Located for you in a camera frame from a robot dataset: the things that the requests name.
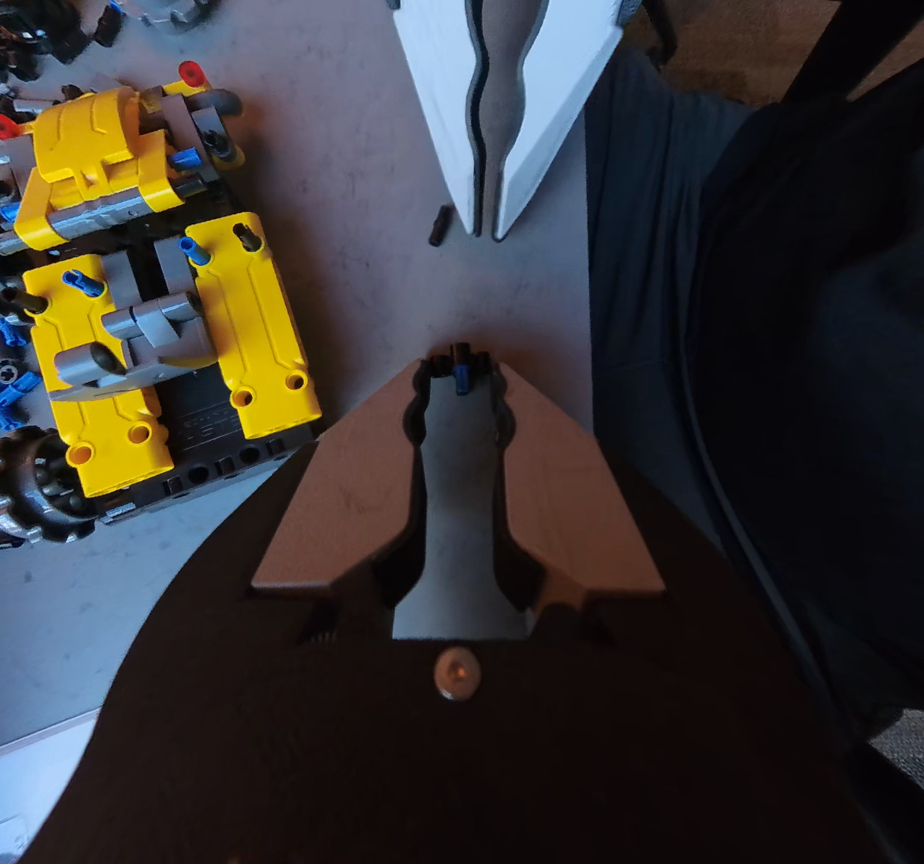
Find open instruction booklet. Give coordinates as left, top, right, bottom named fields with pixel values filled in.
left=0, top=709, right=98, bottom=864

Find black stand legs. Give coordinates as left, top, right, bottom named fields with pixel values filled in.
left=642, top=0, right=924, bottom=107

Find grey desk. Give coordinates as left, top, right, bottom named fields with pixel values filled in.
left=0, top=0, right=636, bottom=753

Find yellow toy vehicle model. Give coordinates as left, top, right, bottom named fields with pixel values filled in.
left=0, top=59, right=322, bottom=522

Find black connector cluster blue pin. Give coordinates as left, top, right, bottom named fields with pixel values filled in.
left=429, top=342, right=493, bottom=397

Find black toy tyre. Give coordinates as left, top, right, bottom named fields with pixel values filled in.
left=0, top=0, right=80, bottom=64

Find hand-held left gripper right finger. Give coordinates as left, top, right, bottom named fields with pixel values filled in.
left=489, top=361, right=667, bottom=612

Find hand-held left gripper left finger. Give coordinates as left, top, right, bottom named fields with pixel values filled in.
left=251, top=359, right=434, bottom=612

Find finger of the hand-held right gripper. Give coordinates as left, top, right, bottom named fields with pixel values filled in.
left=492, top=0, right=643, bottom=242
left=393, top=0, right=492, bottom=237

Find black sprocket wheel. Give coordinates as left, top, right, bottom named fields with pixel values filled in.
left=0, top=427, right=98, bottom=546

